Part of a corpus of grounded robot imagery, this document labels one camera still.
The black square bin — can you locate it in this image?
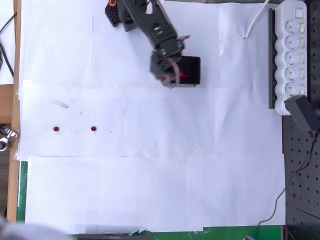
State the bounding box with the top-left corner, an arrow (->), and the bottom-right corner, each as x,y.
162,55 -> 202,88

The white paper table cover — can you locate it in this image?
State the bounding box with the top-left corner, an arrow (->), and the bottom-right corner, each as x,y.
16,0 -> 287,236

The white power strip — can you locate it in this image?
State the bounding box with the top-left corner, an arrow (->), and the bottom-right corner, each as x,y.
274,0 -> 308,116

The black power adapter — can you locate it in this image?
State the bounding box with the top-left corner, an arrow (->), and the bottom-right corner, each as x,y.
284,94 -> 317,133

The brown wooden board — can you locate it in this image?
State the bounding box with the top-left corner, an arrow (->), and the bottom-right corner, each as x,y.
0,0 -> 23,222

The black pegboard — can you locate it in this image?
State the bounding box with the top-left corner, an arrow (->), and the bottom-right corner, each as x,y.
281,0 -> 320,240

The silver metal clamp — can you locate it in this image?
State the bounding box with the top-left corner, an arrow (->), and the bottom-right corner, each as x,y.
3,127 -> 20,139

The flat black device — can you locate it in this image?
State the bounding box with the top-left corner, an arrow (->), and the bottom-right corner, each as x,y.
76,233 -> 153,240

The green cutting mat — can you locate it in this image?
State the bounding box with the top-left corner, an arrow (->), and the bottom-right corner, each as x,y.
16,161 -> 286,240

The dark ribbed panel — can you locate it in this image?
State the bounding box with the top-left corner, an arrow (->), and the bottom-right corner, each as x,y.
0,149 -> 13,216

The blurred grey object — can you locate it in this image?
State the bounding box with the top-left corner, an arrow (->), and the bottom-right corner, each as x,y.
0,214 -> 70,240

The white power cable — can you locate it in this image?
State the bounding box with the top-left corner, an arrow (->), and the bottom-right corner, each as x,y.
243,0 -> 271,41

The black shelf rail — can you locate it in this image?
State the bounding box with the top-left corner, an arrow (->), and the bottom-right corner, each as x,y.
268,7 -> 278,110

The thin black adapter cable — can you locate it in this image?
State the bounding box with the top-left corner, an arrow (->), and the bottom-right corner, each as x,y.
255,129 -> 318,240

